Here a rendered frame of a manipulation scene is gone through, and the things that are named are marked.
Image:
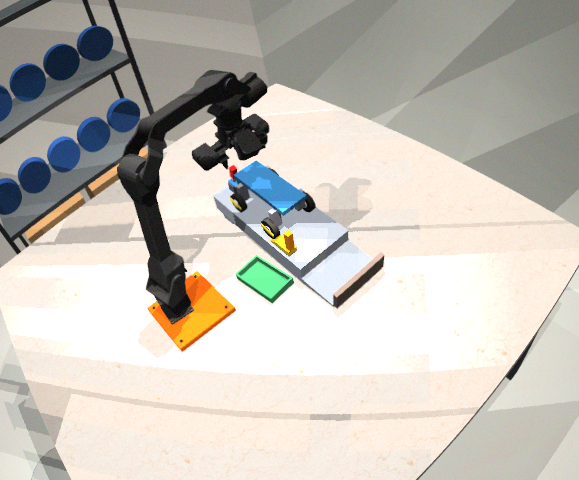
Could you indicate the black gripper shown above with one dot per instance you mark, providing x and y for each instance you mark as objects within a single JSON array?
[{"x": 208, "y": 157}]

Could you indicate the green tray floor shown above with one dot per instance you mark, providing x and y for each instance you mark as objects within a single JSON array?
[{"x": 264, "y": 278}]

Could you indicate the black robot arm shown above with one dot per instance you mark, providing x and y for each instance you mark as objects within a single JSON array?
[{"x": 140, "y": 176}]

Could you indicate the small blue-topped trolley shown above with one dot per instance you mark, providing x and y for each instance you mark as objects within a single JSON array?
[{"x": 271, "y": 188}]

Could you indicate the green tray rim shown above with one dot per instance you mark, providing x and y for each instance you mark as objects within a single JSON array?
[{"x": 279, "y": 292}]

